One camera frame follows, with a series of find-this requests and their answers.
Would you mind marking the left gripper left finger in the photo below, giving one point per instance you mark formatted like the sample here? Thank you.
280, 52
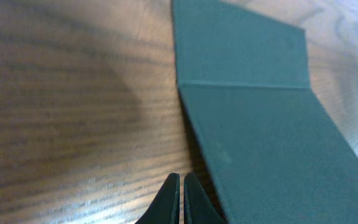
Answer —
165, 207

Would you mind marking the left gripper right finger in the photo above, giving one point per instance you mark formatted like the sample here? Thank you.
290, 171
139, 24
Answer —
198, 208

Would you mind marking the dark green box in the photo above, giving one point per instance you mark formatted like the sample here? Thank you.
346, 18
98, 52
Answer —
273, 152

